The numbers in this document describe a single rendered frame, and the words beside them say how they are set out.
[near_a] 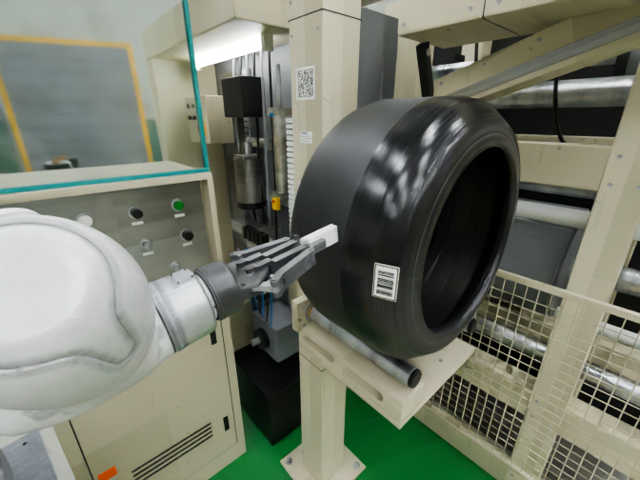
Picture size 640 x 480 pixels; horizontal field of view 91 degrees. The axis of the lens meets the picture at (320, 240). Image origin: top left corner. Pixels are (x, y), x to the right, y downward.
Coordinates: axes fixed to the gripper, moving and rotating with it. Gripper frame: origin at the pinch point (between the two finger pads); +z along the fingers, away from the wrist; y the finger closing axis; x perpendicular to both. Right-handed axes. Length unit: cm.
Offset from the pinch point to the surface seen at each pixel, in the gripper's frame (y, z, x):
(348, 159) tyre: 3.1, 11.0, -10.6
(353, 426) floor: 36, 36, 130
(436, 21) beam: 13, 55, -34
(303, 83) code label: 33.1, 27.0, -23.6
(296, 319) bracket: 23.8, 7.1, 35.6
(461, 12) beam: 7, 55, -34
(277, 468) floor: 45, -3, 125
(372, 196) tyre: -5.4, 7.4, -6.3
